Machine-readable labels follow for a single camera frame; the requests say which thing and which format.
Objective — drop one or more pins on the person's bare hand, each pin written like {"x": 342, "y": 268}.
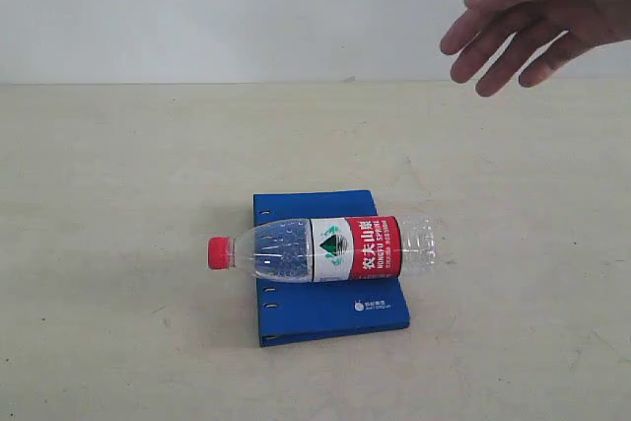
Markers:
{"x": 497, "y": 40}

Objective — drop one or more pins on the clear plastic water bottle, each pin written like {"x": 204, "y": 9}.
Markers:
{"x": 318, "y": 250}

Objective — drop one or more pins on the blue ring binder notebook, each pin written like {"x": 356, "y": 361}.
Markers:
{"x": 291, "y": 313}

